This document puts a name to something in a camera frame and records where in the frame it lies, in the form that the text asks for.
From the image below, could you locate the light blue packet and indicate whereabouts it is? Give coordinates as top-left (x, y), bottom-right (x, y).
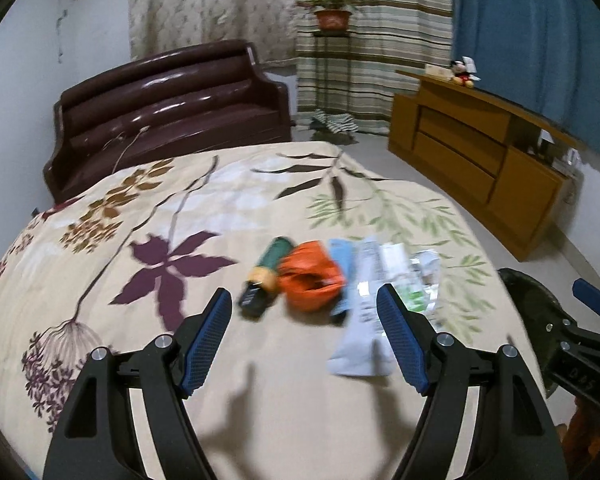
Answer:
top-left (328, 238), bottom-right (353, 318)

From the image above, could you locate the floral printed blanket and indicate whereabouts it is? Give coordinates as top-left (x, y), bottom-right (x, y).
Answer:
top-left (0, 140), bottom-right (551, 480)

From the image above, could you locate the wall cable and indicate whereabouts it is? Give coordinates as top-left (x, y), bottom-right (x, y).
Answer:
top-left (55, 7), bottom-right (68, 63)

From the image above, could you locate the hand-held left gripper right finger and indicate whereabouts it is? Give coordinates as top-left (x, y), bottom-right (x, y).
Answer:
top-left (376, 283), bottom-right (568, 480)

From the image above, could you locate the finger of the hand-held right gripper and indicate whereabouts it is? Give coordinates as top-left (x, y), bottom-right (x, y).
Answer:
top-left (530, 300), bottom-right (588, 346)
top-left (572, 278), bottom-right (600, 318)

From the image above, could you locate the cream patterned curtain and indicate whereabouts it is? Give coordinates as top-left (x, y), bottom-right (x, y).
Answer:
top-left (128, 0), bottom-right (301, 66)

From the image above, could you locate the green and white wrapper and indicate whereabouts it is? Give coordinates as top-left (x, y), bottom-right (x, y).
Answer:
top-left (380, 242), bottom-right (441, 331)

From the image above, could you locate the striped curtain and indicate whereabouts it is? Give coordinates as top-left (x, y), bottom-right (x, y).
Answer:
top-left (295, 0), bottom-right (453, 136)

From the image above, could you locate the black metal plant stand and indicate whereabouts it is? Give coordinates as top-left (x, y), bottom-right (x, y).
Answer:
top-left (310, 30), bottom-right (353, 131)

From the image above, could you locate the potted plant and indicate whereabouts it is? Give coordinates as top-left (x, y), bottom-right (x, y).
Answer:
top-left (300, 0), bottom-right (358, 31)

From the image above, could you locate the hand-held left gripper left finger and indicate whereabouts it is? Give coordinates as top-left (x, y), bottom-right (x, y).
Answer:
top-left (42, 287), bottom-right (233, 480)

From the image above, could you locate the thin white cable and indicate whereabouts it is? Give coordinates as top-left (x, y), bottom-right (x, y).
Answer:
top-left (102, 127), bottom-right (151, 171)

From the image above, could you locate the mouse plush toy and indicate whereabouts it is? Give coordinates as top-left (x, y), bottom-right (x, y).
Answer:
top-left (449, 56), bottom-right (478, 90)

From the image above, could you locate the dark brown leather sofa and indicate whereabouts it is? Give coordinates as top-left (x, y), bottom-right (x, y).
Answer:
top-left (42, 39), bottom-right (293, 203)

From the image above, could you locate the wooden cabinet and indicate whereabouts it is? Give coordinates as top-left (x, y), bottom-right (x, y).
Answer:
top-left (387, 70), bottom-right (586, 261)

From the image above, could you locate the green glass bottle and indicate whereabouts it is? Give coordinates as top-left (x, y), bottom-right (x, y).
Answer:
top-left (238, 236), bottom-right (295, 320)

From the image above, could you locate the checked cloth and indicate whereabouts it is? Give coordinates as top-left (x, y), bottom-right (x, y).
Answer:
top-left (310, 110), bottom-right (360, 133)

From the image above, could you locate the orange plastic bag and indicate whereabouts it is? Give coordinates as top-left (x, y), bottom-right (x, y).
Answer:
top-left (278, 241), bottom-right (345, 312)

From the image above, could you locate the white printed pouch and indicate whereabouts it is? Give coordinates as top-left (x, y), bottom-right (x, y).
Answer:
top-left (327, 237), bottom-right (396, 377)

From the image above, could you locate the blue curtain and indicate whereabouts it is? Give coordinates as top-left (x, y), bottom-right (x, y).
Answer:
top-left (450, 0), bottom-right (600, 176)

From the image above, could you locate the black trash bin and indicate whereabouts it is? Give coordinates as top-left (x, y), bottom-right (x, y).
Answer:
top-left (497, 267), bottom-right (568, 386)

